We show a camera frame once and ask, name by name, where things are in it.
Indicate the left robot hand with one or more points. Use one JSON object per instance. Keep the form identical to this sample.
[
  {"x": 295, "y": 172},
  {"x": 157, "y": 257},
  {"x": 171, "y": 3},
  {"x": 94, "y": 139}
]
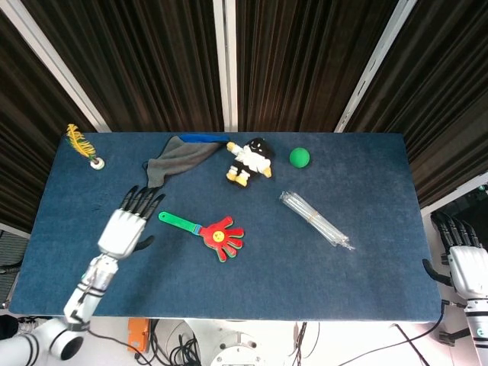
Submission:
[{"x": 122, "y": 232}]

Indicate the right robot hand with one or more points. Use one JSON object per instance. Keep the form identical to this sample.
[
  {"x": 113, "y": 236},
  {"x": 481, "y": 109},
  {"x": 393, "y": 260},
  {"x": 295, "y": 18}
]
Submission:
[{"x": 469, "y": 267}]

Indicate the red green hand clapper toy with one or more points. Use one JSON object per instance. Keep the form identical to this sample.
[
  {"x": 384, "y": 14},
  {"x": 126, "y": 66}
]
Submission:
[{"x": 219, "y": 236}]

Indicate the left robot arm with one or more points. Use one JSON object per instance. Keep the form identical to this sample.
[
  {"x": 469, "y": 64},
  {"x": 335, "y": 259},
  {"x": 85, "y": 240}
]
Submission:
[{"x": 84, "y": 297}]

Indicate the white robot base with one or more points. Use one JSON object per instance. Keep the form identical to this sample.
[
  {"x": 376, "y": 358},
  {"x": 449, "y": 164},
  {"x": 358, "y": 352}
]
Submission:
[{"x": 236, "y": 343}]

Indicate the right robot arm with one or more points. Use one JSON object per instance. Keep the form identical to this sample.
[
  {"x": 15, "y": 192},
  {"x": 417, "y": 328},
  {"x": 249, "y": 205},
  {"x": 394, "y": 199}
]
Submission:
[{"x": 478, "y": 324}]

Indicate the grey microfibre towel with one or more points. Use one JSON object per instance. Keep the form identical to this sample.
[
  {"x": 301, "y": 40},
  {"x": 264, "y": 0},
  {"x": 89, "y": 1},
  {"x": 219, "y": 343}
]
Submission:
[{"x": 179, "y": 160}]

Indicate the yellow feather shuttlecock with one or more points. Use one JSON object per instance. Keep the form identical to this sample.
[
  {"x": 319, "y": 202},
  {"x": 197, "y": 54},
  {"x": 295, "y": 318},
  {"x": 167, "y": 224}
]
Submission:
[{"x": 82, "y": 146}]

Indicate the orange box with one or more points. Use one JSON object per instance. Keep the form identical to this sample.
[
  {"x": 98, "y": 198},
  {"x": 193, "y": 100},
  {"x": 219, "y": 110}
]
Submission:
[{"x": 137, "y": 333}]

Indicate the black white plush doll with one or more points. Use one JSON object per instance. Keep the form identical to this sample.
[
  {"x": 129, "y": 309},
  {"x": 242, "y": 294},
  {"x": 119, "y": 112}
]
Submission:
[{"x": 251, "y": 160}]

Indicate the clear wrapped straw bundle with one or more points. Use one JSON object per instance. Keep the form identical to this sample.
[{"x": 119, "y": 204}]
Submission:
[{"x": 316, "y": 221}]

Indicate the yellow rubber band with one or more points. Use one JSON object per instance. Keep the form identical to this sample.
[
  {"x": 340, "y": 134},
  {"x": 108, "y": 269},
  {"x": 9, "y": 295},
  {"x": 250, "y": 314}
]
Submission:
[{"x": 313, "y": 219}]

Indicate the dark brown curtain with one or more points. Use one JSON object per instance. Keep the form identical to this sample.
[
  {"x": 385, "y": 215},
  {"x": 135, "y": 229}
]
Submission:
[{"x": 160, "y": 65}]

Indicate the green ball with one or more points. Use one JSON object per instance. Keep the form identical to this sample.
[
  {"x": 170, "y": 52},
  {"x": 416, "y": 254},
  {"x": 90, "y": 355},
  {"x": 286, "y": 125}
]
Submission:
[{"x": 300, "y": 157}]

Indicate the white frame post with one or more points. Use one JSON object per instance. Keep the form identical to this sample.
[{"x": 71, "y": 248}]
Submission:
[
  {"x": 373, "y": 68},
  {"x": 57, "y": 65},
  {"x": 225, "y": 65}
]

